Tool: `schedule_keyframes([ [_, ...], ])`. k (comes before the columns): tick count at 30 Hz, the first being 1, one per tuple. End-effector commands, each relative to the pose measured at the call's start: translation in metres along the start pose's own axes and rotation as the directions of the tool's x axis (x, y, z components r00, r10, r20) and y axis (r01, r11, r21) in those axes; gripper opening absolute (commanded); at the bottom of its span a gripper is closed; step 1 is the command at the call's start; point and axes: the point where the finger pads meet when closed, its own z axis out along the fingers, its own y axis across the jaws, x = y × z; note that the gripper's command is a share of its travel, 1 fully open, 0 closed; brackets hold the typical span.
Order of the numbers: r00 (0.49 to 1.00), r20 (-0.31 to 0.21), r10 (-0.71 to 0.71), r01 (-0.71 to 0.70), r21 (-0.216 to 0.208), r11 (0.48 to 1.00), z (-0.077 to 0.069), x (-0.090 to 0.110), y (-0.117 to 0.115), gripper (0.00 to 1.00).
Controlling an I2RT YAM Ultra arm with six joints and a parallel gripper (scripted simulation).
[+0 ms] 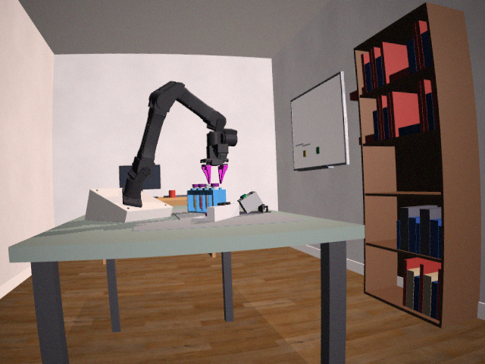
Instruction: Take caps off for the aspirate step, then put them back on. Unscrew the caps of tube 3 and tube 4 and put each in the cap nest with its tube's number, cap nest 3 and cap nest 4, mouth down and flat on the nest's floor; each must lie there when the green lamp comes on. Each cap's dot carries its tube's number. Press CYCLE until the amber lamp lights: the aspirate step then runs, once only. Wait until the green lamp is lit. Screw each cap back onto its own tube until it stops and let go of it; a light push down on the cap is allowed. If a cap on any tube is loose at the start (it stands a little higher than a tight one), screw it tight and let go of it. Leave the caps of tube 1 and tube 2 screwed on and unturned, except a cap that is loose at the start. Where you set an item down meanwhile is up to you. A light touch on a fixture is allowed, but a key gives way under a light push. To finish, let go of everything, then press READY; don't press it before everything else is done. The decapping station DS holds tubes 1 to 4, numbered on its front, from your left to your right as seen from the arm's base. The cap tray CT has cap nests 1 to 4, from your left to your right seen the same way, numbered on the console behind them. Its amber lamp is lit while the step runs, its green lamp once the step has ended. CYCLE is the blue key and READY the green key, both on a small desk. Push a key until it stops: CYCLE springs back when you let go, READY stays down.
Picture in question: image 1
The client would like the blue tube rack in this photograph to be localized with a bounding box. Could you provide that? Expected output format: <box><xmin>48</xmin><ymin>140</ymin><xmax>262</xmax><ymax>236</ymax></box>
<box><xmin>187</xmin><ymin>187</ymin><xmax>226</xmax><ymax>213</ymax></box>

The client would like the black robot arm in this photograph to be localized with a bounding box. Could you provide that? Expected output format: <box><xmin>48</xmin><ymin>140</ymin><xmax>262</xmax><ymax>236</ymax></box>
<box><xmin>122</xmin><ymin>81</ymin><xmax>238</xmax><ymax>208</ymax></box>

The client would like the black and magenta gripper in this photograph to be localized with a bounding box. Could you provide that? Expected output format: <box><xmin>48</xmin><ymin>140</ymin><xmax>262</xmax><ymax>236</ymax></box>
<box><xmin>200</xmin><ymin>158</ymin><xmax>229</xmax><ymax>184</ymax></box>

